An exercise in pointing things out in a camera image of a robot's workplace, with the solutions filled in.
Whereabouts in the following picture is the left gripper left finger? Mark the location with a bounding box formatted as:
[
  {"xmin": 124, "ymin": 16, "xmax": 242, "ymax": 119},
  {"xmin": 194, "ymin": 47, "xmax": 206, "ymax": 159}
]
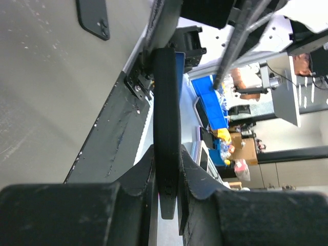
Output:
[{"xmin": 1, "ymin": 147, "xmax": 158, "ymax": 245}]

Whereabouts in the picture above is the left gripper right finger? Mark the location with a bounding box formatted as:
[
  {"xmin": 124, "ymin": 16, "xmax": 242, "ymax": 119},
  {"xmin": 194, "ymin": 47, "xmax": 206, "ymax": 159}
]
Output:
[{"xmin": 178, "ymin": 147, "xmax": 327, "ymax": 245}]

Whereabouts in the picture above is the blue smartphone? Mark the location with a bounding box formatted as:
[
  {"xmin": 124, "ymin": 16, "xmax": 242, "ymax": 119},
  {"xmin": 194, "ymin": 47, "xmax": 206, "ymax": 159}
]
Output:
[{"xmin": 175, "ymin": 52, "xmax": 185, "ymax": 100}]

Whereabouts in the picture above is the black smartphone face down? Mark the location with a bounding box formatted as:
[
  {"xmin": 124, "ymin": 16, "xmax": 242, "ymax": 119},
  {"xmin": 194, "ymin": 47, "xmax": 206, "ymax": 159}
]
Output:
[{"xmin": 76, "ymin": 0, "xmax": 110, "ymax": 41}]

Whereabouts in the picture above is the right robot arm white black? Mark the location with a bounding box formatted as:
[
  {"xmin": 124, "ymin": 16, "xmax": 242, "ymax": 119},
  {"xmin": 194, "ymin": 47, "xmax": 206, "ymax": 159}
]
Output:
[{"xmin": 167, "ymin": 1, "xmax": 327, "ymax": 81}]

